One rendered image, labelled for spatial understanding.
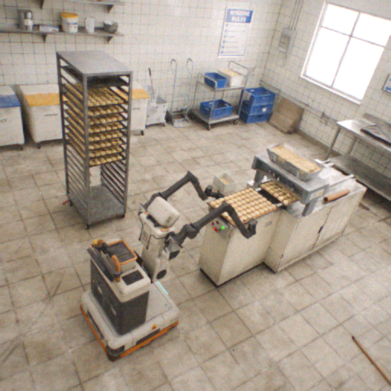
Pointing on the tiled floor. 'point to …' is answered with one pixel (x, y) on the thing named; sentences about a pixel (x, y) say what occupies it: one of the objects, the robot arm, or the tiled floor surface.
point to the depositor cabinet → (310, 224)
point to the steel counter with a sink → (370, 179)
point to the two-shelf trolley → (221, 98)
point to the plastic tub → (224, 182)
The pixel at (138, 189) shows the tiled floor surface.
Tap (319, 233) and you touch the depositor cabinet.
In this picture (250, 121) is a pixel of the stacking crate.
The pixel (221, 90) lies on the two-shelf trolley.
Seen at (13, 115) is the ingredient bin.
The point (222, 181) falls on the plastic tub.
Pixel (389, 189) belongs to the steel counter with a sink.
